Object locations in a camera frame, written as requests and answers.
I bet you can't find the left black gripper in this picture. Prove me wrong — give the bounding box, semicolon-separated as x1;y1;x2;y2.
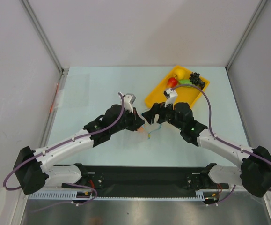
110;106;144;134

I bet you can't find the clear zip top bag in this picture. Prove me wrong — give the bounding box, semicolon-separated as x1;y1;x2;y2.
136;108;162;140

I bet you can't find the red pear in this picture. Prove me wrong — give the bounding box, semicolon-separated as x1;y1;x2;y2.
167;77;178;88

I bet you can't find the peach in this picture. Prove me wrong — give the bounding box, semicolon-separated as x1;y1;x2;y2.
138;127;145;132

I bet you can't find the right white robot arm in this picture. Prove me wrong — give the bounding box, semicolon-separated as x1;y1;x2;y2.
142;103;271;197

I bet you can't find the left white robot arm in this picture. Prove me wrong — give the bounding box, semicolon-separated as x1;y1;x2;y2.
14;105;145;195

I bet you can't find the yellow plastic tray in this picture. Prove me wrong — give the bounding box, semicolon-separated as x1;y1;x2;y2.
144;65;210;108

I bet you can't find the green leaf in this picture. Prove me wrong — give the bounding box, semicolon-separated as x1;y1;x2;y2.
178;79;192;85

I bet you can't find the yellow apple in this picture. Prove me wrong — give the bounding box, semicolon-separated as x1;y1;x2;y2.
174;68;186;80

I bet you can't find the dark grape bunch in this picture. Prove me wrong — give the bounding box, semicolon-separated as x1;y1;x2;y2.
190;72;205;89

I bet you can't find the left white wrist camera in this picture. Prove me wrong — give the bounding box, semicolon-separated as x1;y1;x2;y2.
123;93;136;113

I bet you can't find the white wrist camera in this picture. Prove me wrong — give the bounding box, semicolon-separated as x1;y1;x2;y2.
123;93;136;113
164;88;178;107

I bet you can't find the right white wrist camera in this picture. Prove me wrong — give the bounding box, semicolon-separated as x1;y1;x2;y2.
164;88;178;107

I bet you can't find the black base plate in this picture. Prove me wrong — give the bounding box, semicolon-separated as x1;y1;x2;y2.
61;164;229;197

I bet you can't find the white cable duct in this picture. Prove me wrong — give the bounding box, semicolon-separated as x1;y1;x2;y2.
28;190;217;201

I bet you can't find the left aluminium corner post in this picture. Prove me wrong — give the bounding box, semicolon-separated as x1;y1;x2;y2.
19;0;64;74

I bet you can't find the aluminium corner post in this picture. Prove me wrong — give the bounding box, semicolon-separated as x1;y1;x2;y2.
225;0;270;73
19;0;64;74

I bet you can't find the right aluminium corner post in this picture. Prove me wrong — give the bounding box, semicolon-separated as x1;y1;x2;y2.
225;0;270;73

